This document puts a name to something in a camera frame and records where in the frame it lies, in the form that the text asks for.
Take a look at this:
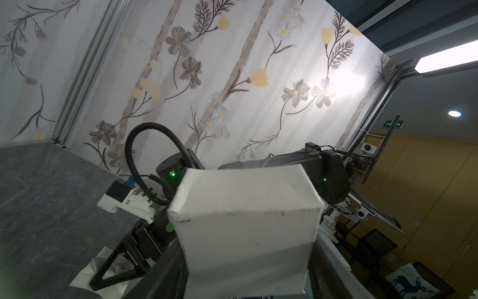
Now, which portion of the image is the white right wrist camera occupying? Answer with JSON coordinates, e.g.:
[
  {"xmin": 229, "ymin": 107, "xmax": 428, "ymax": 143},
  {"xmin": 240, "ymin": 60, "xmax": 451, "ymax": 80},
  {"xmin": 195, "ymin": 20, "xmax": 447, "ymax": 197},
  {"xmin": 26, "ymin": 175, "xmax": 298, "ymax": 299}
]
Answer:
[{"xmin": 97, "ymin": 180, "xmax": 156, "ymax": 224}]

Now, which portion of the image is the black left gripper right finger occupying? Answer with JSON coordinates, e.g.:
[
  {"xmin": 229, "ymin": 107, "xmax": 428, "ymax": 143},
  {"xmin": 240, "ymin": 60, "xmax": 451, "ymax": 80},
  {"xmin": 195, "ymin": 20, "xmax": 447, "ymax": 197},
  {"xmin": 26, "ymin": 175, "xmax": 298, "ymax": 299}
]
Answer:
[{"xmin": 308, "ymin": 239, "xmax": 373, "ymax": 299}]

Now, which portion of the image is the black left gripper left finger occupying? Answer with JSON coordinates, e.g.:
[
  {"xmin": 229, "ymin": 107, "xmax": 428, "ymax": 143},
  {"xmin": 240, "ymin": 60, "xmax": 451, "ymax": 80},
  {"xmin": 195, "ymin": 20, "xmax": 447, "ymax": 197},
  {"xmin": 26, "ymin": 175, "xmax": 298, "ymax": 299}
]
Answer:
[{"xmin": 124, "ymin": 239, "xmax": 188, "ymax": 299}]

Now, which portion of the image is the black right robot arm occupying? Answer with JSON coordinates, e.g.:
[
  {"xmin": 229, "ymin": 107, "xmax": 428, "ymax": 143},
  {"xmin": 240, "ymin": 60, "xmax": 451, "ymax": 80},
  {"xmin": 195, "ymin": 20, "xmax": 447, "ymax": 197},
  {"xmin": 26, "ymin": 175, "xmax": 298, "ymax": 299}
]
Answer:
[{"xmin": 90, "ymin": 143, "xmax": 351, "ymax": 298}]

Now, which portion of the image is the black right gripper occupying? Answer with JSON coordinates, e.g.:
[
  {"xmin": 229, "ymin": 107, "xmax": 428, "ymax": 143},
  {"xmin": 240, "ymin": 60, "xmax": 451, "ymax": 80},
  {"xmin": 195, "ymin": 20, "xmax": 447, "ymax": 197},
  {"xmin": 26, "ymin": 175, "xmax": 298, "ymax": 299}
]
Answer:
[{"xmin": 89, "ymin": 213, "xmax": 177, "ymax": 291}]

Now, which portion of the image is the white jewelry box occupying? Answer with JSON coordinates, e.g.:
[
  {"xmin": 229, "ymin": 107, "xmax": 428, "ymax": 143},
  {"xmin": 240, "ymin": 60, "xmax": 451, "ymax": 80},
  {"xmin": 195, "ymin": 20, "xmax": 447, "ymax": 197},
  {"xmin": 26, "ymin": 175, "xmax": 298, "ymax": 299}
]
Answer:
[{"xmin": 168, "ymin": 164, "xmax": 324, "ymax": 299}]

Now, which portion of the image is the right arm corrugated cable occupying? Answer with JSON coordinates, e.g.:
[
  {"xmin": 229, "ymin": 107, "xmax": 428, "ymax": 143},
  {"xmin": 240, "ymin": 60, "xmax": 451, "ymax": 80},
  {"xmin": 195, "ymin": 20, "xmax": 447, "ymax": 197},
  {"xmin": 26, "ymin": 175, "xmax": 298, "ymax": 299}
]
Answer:
[{"xmin": 124, "ymin": 122, "xmax": 197, "ymax": 206}]

